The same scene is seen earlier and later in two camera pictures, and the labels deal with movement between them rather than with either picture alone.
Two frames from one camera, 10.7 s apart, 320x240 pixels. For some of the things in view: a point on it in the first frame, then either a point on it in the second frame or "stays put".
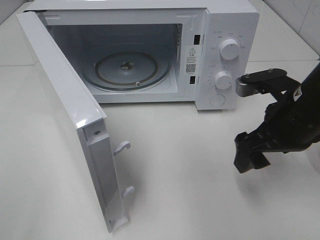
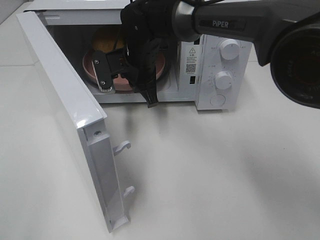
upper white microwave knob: x=229 y=49 stays put
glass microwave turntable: x=126 y=66 to x=163 y=76
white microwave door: x=88 y=115 stays put
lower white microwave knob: x=223 y=80 stays put
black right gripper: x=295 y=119 to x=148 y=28
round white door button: x=217 y=100 stays put
